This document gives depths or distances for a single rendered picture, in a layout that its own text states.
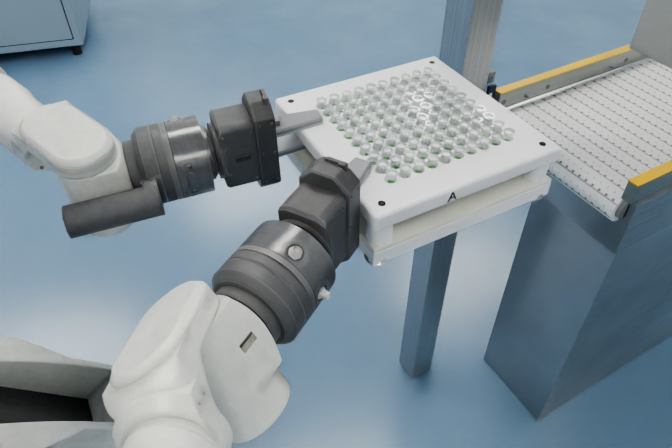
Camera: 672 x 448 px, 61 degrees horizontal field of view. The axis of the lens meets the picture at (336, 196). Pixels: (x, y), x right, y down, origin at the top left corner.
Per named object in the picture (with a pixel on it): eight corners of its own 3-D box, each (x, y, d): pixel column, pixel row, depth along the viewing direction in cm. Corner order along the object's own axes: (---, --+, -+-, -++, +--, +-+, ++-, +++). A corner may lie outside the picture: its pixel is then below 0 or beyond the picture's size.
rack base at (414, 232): (428, 97, 85) (430, 83, 83) (547, 194, 68) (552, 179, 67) (277, 143, 76) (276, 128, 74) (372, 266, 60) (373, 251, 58)
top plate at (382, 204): (432, 67, 81) (434, 54, 80) (558, 161, 65) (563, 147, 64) (274, 111, 72) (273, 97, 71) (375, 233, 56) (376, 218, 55)
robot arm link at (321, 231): (293, 143, 55) (216, 219, 48) (383, 173, 52) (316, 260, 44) (300, 234, 64) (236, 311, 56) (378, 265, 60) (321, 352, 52)
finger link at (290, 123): (325, 126, 67) (274, 138, 65) (316, 111, 69) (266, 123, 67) (324, 114, 65) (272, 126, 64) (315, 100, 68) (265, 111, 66)
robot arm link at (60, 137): (144, 195, 65) (72, 142, 70) (124, 137, 58) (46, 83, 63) (96, 230, 61) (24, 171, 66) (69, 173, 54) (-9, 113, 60)
